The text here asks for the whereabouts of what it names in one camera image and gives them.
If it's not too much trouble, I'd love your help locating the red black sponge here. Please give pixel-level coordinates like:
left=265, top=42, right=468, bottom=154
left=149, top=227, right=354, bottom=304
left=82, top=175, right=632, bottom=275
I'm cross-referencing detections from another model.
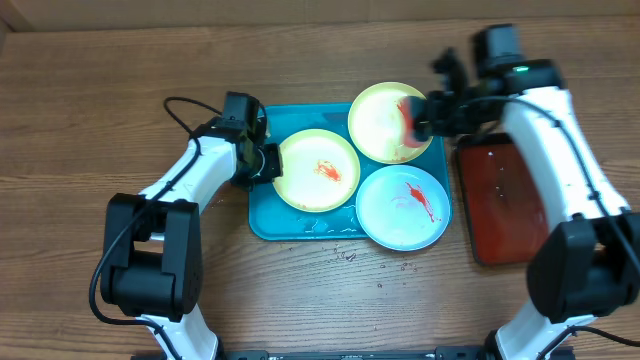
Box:
left=398, top=96, right=431, bottom=148

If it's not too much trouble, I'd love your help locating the yellow-green plate top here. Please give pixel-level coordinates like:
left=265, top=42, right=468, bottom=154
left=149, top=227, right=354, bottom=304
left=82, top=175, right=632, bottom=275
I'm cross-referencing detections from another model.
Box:
left=348, top=82, right=433, bottom=164

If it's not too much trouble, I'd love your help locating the yellow-green plate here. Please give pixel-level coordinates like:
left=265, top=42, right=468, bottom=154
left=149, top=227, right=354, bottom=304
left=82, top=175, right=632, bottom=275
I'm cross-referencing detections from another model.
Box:
left=273, top=129, right=360, bottom=213
left=348, top=82, right=433, bottom=164

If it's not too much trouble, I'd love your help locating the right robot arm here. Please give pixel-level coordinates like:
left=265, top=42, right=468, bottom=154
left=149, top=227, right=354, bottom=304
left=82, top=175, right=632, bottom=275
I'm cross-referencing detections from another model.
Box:
left=408, top=24, right=639, bottom=359

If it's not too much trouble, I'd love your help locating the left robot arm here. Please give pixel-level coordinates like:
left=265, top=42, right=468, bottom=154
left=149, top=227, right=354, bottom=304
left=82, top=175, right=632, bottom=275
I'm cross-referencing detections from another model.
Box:
left=88, top=92, right=282, bottom=359

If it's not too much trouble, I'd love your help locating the teal plastic tray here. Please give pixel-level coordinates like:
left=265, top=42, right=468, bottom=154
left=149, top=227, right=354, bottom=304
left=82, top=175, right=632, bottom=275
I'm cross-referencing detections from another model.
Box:
left=248, top=103, right=451, bottom=241

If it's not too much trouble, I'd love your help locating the black red-lined tray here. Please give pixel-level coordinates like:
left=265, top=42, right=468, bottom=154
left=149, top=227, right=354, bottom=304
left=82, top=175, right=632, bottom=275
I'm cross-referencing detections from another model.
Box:
left=454, top=133, right=548, bottom=267

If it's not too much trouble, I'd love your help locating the light blue plate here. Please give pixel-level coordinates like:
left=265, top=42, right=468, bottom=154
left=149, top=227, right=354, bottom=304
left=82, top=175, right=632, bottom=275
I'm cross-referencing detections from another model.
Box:
left=356, top=165, right=452, bottom=252

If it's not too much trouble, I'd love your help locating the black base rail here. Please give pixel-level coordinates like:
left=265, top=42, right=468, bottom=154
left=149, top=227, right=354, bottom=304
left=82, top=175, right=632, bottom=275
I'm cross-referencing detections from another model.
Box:
left=218, top=346, right=481, bottom=360

